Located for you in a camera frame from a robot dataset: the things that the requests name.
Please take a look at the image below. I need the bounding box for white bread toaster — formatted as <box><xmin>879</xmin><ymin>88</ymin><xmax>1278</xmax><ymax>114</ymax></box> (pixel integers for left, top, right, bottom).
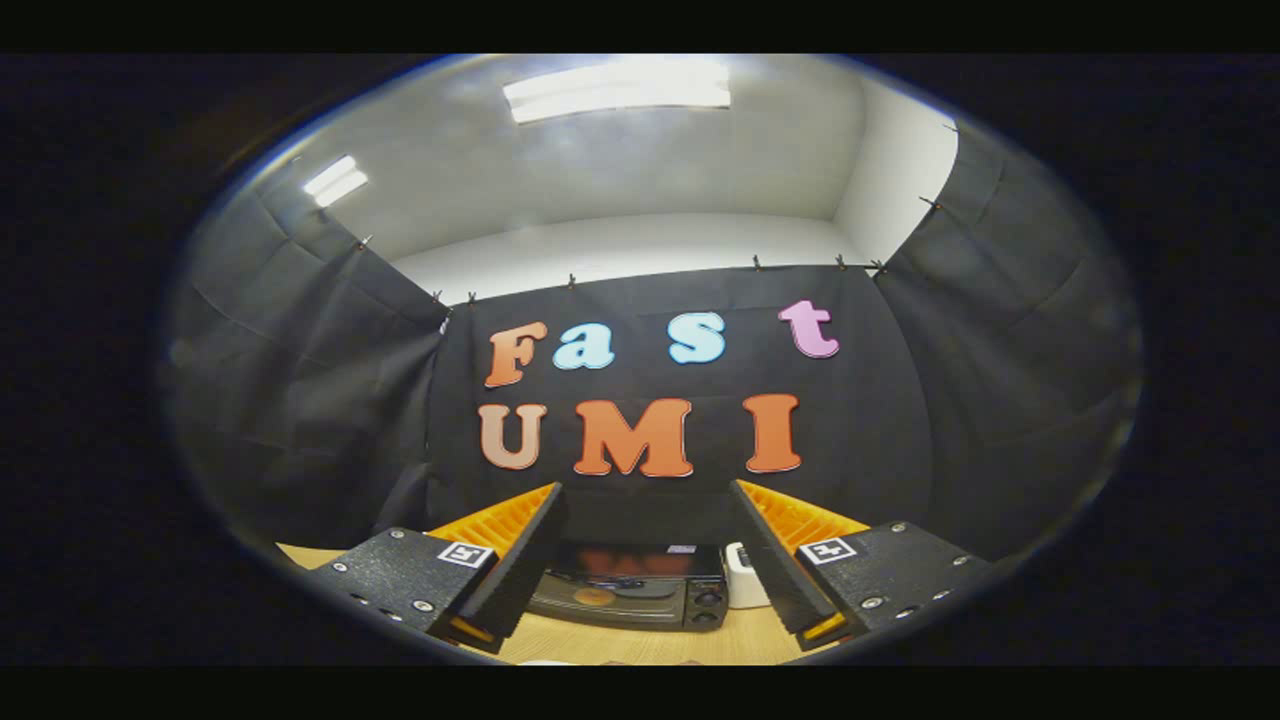
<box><xmin>722</xmin><ymin>541</ymin><xmax>773</xmax><ymax>610</ymax></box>

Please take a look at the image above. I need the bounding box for long ceiling light panel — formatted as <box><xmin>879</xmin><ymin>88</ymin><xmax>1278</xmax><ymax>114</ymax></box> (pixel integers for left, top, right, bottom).
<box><xmin>502</xmin><ymin>58</ymin><xmax>733</xmax><ymax>125</ymax></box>

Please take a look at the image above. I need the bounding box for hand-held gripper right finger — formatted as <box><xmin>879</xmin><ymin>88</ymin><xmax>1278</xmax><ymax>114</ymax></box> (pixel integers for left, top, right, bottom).
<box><xmin>728</xmin><ymin>478</ymin><xmax>1001</xmax><ymax>651</ymax></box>

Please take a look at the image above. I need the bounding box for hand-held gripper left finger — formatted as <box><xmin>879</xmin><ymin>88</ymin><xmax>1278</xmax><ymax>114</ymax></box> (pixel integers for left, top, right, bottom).
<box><xmin>305</xmin><ymin>482</ymin><xmax>567</xmax><ymax>653</ymax></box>

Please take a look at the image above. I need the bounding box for small ceiling light panel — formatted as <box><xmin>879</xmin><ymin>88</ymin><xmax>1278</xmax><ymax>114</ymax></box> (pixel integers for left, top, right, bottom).
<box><xmin>302</xmin><ymin>154</ymin><xmax>370</xmax><ymax>209</ymax></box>

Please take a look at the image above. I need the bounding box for black toaster oven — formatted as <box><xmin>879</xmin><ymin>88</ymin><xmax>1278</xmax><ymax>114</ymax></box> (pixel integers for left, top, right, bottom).
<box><xmin>528</xmin><ymin>540</ymin><xmax>731</xmax><ymax>633</ymax></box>

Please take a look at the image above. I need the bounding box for black backdrop cloth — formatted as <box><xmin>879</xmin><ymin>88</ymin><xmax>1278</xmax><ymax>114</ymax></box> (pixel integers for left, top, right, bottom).
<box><xmin>160</xmin><ymin>125</ymin><xmax>1143</xmax><ymax>561</ymax></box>

